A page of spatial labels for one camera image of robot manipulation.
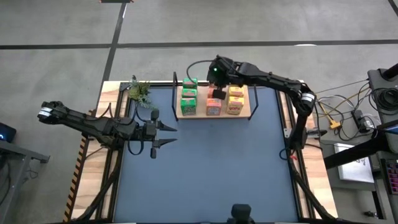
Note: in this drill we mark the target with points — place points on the black metal table frame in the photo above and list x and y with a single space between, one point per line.
123 86

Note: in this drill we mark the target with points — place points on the yellow black hazard tape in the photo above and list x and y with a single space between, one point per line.
71 199

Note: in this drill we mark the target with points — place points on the wooden shelf with black frame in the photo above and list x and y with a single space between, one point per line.
201 105

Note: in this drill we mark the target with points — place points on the light wooden side board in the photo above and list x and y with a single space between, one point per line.
323 186
87 186

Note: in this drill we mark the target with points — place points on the green Apple Jacks cereal box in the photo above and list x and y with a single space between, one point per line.
188 107
189 93
190 82

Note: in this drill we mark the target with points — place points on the black equipment stand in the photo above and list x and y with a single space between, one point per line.
377 81

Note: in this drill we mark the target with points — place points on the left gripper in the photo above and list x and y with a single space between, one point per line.
154 140

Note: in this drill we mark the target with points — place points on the yellow Corn Pops cereal box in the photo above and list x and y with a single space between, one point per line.
235 105
236 91

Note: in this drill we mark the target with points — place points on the small black object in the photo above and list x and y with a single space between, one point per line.
369 214

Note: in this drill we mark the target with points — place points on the white paper sheet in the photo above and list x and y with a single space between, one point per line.
354 171

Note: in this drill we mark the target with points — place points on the black power adapter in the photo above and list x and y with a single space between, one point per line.
360 119

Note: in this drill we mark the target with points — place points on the orange Mini Wheats cereal box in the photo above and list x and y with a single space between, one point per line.
214 107
211 92

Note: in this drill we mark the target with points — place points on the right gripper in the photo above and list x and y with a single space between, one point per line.
227 73

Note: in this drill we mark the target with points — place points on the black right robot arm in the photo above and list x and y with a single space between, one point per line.
280 82

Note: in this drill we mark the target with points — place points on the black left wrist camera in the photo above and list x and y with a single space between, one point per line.
150 130

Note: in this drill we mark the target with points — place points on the black diagonal beam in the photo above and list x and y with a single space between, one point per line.
357 152

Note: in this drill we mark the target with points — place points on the grey metal desk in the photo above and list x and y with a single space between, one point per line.
28 154

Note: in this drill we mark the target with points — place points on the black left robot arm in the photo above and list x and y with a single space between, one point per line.
84 123

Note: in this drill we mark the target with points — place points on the keyboard with coloured keys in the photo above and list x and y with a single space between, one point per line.
392 174

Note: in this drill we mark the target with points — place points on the black monitor with blue light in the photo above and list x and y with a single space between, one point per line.
7 132

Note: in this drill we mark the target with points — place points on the dark grey block device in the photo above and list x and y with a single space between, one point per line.
241 213

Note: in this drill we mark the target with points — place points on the small green artificial plant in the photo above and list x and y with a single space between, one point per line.
139 91

